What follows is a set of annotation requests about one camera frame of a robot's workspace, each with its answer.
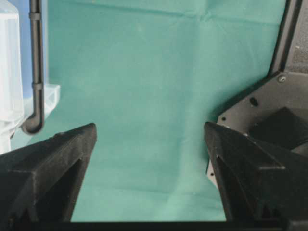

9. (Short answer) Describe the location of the green table cloth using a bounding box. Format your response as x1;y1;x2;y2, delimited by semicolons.
9;0;292;223

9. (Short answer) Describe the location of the clear plastic storage case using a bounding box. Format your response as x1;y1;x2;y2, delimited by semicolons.
0;0;61;154

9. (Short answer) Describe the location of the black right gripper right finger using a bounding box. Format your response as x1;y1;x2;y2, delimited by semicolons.
204;122;308;231

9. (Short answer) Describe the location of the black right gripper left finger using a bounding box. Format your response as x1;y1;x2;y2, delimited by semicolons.
0;123;97;231

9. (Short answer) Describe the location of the black right robot arm base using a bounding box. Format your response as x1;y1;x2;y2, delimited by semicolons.
205;0;308;188

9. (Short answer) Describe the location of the black corrugated cable conduit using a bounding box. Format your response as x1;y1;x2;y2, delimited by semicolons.
21;0;45;134

